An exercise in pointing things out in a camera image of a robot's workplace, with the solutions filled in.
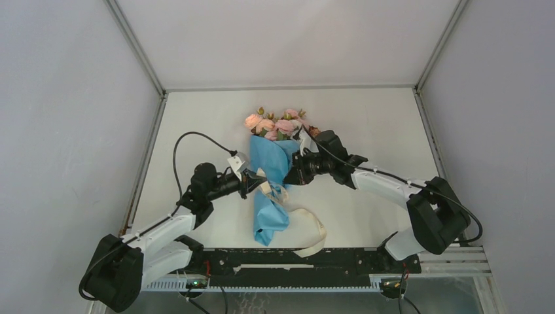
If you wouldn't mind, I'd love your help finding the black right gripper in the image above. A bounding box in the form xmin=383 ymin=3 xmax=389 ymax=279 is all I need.
xmin=283 ymin=148 xmax=334 ymax=185

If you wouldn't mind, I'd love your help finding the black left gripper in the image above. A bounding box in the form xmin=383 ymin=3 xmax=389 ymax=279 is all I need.
xmin=206 ymin=168 xmax=266 ymax=201

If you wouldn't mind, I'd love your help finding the pink fake rose stem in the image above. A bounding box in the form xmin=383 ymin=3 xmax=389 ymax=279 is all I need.
xmin=274 ymin=109 xmax=310 ymax=141
xmin=255 ymin=118 xmax=275 ymax=135
xmin=243 ymin=107 xmax=265 ymax=130

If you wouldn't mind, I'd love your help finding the blue wrapping paper sheet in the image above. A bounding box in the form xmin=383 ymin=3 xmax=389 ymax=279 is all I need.
xmin=249 ymin=135 xmax=300 ymax=246

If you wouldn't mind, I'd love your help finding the cream ribbon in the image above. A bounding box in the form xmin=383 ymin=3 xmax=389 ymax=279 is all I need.
xmin=253 ymin=167 xmax=327 ymax=258

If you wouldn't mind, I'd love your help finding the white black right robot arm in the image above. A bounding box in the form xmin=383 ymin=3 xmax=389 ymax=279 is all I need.
xmin=283 ymin=130 xmax=475 ymax=272

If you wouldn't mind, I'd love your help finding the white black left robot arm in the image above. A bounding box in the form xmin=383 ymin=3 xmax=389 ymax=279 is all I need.
xmin=78 ymin=163 xmax=268 ymax=313

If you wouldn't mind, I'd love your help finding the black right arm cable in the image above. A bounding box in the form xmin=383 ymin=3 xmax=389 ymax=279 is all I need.
xmin=299 ymin=126 xmax=484 ymax=314

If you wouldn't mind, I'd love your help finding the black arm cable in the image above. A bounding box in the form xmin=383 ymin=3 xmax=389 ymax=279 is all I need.
xmin=299 ymin=126 xmax=484 ymax=314
xmin=78 ymin=131 xmax=238 ymax=302

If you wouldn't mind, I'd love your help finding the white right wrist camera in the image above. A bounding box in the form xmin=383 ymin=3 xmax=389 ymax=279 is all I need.
xmin=297 ymin=128 xmax=319 ymax=156

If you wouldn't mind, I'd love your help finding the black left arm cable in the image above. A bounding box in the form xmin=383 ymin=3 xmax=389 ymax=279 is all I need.
xmin=78 ymin=131 xmax=238 ymax=302

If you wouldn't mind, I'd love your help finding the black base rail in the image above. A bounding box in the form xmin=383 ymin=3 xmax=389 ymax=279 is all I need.
xmin=185 ymin=248 xmax=421 ymax=284

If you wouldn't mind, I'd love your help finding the white cable duct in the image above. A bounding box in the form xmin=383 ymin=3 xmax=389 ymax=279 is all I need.
xmin=141 ymin=277 xmax=383 ymax=292

